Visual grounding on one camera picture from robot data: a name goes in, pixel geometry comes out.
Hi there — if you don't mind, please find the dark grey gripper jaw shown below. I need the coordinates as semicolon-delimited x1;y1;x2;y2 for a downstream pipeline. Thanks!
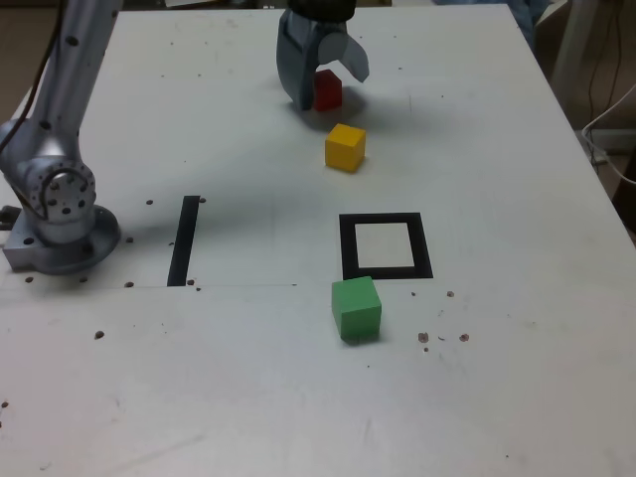
275;10;327;111

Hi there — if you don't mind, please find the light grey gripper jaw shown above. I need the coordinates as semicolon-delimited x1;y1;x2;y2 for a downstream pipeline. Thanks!
317;27;370;84

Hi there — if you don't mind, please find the red cube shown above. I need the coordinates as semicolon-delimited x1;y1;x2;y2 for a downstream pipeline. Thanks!
312;69;344;112

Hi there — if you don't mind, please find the yellow cube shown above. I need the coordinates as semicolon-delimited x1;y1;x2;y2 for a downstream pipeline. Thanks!
324;123;368;174

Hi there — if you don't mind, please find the green cube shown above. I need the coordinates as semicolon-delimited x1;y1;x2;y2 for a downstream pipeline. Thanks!
331;275;383;345

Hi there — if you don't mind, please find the black tape square outline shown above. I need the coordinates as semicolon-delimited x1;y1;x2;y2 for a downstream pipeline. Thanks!
338;212;434;281

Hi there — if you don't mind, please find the beige box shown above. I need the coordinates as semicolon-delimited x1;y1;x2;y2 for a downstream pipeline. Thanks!
532;2;572;88

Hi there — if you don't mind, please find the black tape strip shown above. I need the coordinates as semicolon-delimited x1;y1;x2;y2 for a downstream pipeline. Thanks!
166;195;201;288

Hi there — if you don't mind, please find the white frame post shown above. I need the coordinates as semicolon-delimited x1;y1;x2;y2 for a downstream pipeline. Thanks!
549;0;600;113

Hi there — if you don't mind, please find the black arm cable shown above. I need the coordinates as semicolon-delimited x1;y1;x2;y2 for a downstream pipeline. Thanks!
0;0;69;150

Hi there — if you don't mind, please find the thin black cable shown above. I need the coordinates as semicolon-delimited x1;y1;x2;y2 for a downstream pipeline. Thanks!
588;0;622;121

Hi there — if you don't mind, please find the white cable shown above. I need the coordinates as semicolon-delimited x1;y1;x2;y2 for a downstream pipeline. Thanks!
579;83;636;186

